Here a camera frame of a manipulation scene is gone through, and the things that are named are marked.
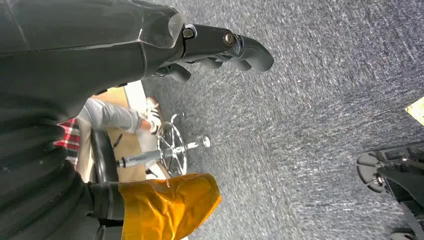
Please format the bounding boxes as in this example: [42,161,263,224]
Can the person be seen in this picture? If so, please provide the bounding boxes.
[53,96,164,168]

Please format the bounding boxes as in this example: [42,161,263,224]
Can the black stool with chrome base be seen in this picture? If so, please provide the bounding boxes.
[90,112,212,185]

